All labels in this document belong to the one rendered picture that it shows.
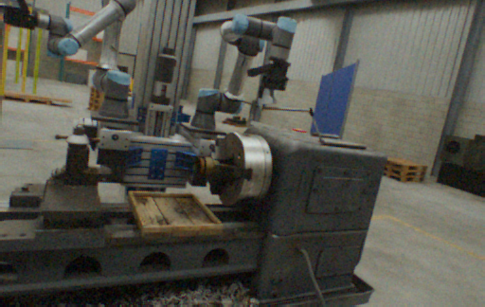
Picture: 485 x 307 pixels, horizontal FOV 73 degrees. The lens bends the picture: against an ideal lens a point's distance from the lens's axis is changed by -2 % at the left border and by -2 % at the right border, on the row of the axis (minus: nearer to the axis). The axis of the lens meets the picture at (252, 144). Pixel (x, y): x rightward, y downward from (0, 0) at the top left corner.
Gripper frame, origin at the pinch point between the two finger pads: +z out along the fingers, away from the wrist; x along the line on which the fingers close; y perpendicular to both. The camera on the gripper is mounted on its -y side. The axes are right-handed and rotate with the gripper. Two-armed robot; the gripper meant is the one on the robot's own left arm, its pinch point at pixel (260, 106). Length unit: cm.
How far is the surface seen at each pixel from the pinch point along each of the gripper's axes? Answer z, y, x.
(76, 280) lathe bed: 64, -21, -60
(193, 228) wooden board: 45, 0, -30
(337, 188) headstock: 26.8, 36.5, 20.5
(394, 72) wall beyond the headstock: -84, -65, 1164
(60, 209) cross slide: 38, -25, -66
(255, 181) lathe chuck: 27.5, 9.7, -8.7
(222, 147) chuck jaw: 21.5, -11.6, -3.1
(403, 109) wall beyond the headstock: 29, 5, 1117
